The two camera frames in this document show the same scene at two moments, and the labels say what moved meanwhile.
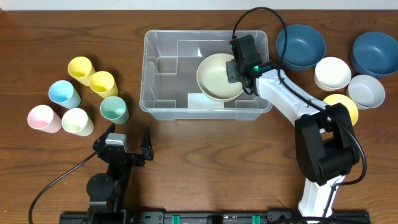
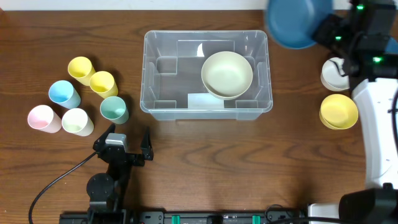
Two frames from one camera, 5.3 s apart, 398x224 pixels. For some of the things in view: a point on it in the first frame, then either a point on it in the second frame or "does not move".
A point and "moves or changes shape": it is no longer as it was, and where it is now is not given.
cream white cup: [76, 121] does not move
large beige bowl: [213, 80] moves or changes shape
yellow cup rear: [81, 69] does not move
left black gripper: [123, 155] does not move
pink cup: [43, 117] does not move
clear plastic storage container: [184, 76] does not move
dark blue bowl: [305, 47] to [293, 23]
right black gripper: [232, 72] to [325, 33]
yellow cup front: [103, 83] does not move
